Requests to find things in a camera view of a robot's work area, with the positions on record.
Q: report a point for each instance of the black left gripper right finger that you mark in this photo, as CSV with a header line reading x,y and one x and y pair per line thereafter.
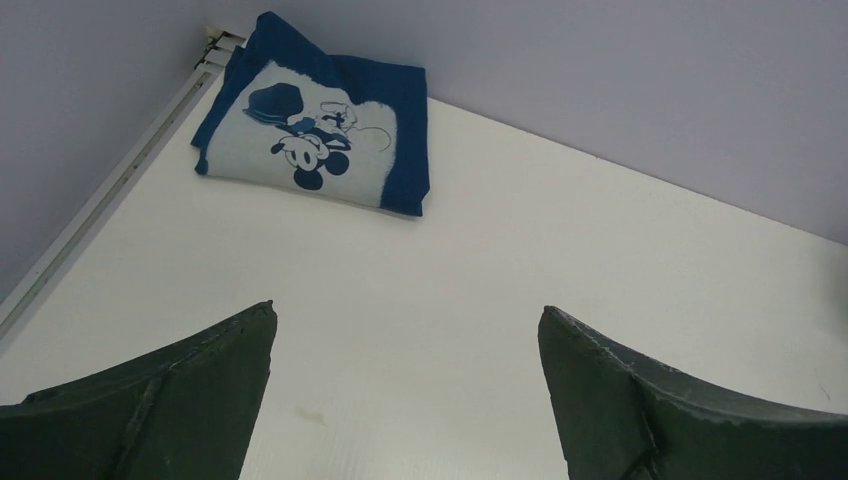
x,y
623,415

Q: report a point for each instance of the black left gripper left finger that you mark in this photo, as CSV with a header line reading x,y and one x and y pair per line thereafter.
x,y
183,411

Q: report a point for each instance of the blue folded cartoon t-shirt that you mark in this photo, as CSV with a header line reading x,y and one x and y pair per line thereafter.
x,y
289,115

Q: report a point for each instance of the aluminium table edge rail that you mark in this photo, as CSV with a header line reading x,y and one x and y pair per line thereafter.
x,y
72,240

